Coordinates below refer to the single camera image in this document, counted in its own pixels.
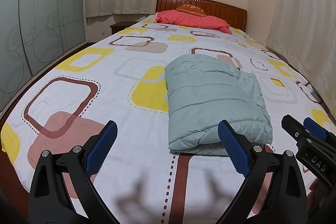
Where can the patterned white bed sheet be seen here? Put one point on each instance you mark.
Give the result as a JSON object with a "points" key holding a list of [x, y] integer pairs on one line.
{"points": [[121, 78]]}

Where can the wooden nightstand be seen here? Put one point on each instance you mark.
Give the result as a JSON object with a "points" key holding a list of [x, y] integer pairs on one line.
{"points": [[125, 27]]}

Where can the light green puffer jacket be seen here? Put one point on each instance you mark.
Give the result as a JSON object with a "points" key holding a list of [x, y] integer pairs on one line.
{"points": [[201, 92]]}

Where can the right hand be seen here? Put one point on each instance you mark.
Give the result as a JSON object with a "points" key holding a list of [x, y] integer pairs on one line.
{"points": [[315, 197]]}

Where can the wooden headboard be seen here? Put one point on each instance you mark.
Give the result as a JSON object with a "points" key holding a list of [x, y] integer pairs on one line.
{"points": [[234, 16]]}

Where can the frosted glass wardrobe door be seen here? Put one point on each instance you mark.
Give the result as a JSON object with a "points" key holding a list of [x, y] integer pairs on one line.
{"points": [[34, 33]]}

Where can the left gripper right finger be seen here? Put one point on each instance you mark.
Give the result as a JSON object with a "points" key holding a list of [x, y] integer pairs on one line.
{"points": [[273, 190]]}

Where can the right beige curtain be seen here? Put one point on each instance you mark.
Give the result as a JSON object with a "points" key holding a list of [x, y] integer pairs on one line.
{"points": [[303, 32]]}

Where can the red quilted pillow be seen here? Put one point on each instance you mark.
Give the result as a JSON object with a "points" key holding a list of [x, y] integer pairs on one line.
{"points": [[188, 20]]}

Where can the orange small cushion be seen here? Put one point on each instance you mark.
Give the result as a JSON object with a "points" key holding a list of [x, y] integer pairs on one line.
{"points": [[191, 9]]}

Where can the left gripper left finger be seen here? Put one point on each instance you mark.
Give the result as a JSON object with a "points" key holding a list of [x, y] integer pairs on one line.
{"points": [[49, 200]]}

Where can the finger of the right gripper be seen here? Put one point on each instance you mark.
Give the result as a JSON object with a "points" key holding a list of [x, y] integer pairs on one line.
{"points": [[318, 131], [296, 130]]}

